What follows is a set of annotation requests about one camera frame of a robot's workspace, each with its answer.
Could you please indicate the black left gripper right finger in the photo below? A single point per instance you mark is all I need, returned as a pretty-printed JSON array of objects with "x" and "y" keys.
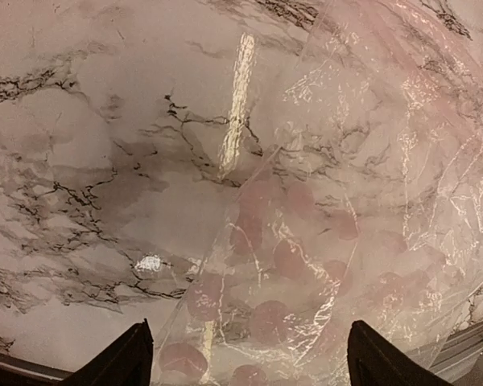
[{"x": 374, "y": 361}]

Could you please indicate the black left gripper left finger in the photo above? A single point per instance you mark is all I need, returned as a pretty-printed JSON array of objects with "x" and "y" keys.
[{"x": 126, "y": 361}]

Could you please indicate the clear zip top bag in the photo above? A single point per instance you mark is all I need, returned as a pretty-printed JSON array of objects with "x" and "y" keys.
[{"x": 367, "y": 205}]

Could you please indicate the aluminium front table rail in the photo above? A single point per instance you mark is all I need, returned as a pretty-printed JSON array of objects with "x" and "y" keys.
[{"x": 456, "y": 357}]

